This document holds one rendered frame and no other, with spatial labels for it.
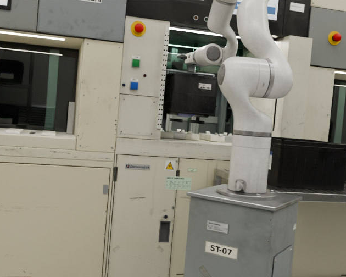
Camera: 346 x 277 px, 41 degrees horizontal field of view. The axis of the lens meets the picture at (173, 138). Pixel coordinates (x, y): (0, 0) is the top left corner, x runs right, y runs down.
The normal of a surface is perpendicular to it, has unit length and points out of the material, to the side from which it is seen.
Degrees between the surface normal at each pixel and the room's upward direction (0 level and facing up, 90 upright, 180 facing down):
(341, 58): 90
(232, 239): 90
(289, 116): 90
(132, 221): 90
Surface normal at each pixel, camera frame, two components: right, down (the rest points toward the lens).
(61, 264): 0.25, 0.07
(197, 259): -0.51, 0.00
